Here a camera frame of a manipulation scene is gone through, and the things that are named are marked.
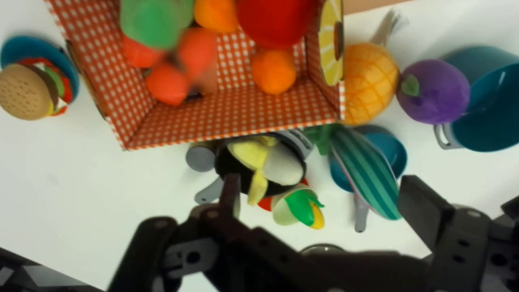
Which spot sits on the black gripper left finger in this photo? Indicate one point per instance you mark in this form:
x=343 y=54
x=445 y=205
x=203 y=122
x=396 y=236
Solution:
x=231 y=197

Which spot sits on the green plush fruit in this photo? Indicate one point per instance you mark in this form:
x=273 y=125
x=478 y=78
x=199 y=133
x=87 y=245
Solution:
x=156 y=22

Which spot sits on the yellow toy banana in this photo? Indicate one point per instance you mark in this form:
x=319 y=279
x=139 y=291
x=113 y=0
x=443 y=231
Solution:
x=254 y=155

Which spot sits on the black toy pan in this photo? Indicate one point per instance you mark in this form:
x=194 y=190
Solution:
x=233 y=168

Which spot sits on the small orange toy fruit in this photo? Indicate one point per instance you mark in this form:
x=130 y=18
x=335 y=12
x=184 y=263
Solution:
x=273 y=70

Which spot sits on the red tomato plush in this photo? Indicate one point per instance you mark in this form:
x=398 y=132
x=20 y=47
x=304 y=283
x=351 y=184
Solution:
x=276 y=22

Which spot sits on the grey toy cup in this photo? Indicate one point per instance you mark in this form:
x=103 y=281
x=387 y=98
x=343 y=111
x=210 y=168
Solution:
x=199 y=158

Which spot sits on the red toy plate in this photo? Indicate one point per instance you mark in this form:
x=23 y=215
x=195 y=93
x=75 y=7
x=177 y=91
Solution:
x=265 y=203

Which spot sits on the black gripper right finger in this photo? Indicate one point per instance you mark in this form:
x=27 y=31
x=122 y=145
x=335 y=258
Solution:
x=424 y=211

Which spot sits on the red checkered cardboard basket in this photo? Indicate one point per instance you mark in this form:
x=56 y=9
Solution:
x=244 y=114

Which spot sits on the teal toy pot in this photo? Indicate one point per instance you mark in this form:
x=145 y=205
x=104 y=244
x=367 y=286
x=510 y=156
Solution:
x=487 y=119

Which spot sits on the purple eggplant plush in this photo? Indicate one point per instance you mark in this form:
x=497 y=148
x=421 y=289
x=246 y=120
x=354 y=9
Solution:
x=439 y=95

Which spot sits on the round metal table grommet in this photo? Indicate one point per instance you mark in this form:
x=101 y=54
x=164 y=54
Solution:
x=323 y=249

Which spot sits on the yellow pineapple slice toy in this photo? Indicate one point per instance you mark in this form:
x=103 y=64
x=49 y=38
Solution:
x=330 y=38

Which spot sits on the green yellow toy corn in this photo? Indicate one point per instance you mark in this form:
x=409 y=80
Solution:
x=301 y=208

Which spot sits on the yellow toy pineapple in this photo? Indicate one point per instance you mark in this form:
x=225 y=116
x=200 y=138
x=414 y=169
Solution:
x=370 y=82

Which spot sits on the teal striped toy plate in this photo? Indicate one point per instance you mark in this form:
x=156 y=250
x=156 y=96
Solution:
x=367 y=172

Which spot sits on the small teal toy plate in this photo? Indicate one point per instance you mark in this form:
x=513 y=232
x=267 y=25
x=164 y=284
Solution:
x=33 y=46

